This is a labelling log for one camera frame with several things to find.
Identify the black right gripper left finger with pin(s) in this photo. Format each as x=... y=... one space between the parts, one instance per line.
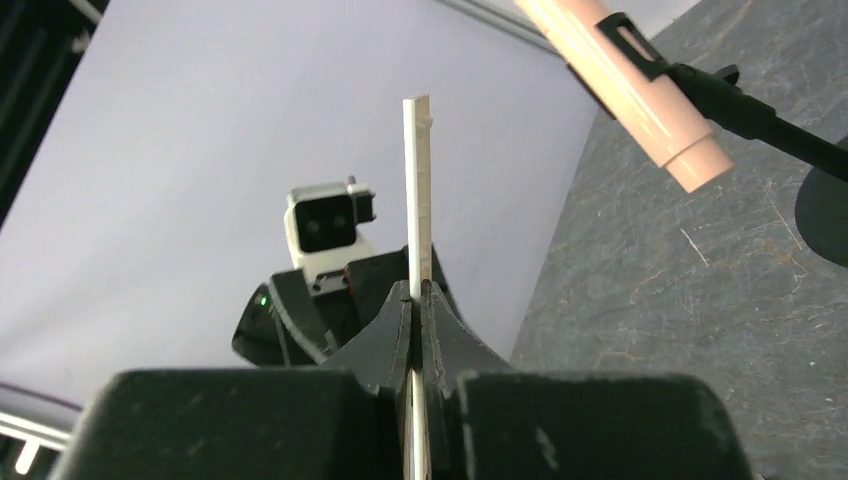
x=340 y=420

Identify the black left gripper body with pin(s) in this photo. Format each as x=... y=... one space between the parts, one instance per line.
x=314 y=321

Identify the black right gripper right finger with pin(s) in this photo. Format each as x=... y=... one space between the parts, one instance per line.
x=488 y=420

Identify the white cardboard sleeve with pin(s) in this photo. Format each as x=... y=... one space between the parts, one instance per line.
x=417 y=124

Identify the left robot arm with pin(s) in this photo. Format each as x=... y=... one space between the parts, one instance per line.
x=253 y=338

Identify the pink microphone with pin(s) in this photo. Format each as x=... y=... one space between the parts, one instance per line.
x=628 y=76

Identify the black microphone stand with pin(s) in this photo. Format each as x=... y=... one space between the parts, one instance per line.
x=821 y=203

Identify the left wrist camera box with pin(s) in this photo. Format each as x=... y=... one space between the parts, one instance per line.
x=321 y=225

